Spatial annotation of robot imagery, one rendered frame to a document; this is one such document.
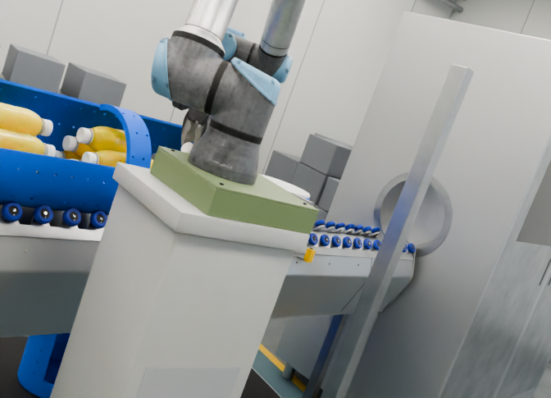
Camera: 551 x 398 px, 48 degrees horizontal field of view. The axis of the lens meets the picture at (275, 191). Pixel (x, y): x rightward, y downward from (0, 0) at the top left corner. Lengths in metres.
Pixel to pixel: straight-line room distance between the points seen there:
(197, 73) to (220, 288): 0.43
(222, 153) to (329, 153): 3.83
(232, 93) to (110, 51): 3.97
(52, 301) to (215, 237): 0.60
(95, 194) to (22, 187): 0.18
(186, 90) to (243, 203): 0.26
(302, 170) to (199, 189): 4.09
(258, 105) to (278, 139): 4.90
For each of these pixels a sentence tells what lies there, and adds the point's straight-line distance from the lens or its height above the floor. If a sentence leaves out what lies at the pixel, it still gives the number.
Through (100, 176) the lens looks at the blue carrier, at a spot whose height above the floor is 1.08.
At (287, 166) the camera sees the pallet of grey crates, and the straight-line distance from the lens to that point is 5.43.
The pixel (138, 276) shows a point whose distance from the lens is 1.25.
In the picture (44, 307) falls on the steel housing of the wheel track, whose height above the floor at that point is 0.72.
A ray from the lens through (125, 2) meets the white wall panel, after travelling 5.20.
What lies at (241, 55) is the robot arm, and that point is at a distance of 1.61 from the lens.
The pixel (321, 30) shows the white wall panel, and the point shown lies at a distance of 6.21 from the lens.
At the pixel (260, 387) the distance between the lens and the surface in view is 2.93.
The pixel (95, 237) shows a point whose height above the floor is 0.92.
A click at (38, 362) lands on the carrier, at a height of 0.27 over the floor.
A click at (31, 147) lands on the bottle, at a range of 1.48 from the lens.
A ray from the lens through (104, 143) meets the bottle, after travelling 1.62.
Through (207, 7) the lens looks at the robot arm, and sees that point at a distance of 1.32.
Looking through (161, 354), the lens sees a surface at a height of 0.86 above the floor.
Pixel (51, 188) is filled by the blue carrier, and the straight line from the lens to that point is 1.48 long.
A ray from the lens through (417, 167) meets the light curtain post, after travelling 2.18.
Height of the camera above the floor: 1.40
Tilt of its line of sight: 8 degrees down
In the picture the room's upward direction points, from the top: 20 degrees clockwise
